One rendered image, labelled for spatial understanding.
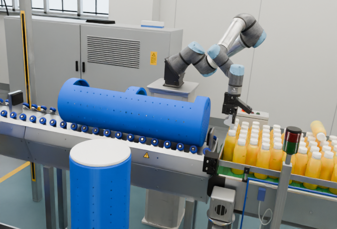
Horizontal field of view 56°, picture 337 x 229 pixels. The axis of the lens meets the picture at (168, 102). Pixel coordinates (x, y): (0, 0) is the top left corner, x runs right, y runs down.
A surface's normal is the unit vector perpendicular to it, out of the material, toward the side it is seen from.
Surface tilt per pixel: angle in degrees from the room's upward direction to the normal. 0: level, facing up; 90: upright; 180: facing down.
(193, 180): 110
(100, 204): 90
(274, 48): 90
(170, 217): 90
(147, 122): 91
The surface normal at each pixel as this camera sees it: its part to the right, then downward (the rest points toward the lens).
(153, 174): -0.29, 0.57
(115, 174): 0.62, 0.27
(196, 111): -0.18, -0.41
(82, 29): -0.30, 0.26
